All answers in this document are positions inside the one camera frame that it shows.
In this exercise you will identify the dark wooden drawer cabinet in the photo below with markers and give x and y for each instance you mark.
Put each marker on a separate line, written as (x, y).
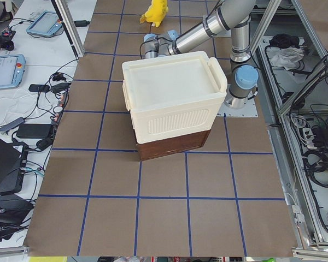
(169, 146)

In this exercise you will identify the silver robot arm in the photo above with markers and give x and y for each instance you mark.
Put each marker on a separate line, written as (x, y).
(233, 16)

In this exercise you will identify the yellow plush dinosaur toy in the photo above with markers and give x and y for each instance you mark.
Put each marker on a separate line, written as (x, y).
(156, 13)

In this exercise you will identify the black power adapter brick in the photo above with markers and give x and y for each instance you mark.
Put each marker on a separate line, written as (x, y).
(33, 131)

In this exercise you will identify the grey usb hub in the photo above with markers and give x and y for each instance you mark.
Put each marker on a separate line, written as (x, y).
(11, 125)

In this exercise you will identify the white power strip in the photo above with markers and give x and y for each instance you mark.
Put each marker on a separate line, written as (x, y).
(308, 138)

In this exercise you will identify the crumpled white cloth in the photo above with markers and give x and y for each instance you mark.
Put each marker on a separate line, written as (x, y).
(287, 58)

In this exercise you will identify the black cloth bundle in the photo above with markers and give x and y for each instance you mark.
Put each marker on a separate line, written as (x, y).
(284, 41)

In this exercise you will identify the blue teach pendant far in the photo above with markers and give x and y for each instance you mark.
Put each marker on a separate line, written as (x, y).
(46, 25)

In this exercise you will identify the blue teach pendant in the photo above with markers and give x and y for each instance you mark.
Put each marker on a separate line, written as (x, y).
(12, 68)
(46, 25)

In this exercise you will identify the black laptop computer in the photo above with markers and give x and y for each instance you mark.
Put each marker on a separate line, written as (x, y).
(13, 158)

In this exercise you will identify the blue teach pendant near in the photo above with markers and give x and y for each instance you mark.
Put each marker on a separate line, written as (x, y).
(12, 68)

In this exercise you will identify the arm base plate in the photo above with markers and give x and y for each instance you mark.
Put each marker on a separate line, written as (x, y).
(233, 107)

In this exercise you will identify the aluminium frame post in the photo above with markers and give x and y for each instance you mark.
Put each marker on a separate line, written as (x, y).
(65, 16)

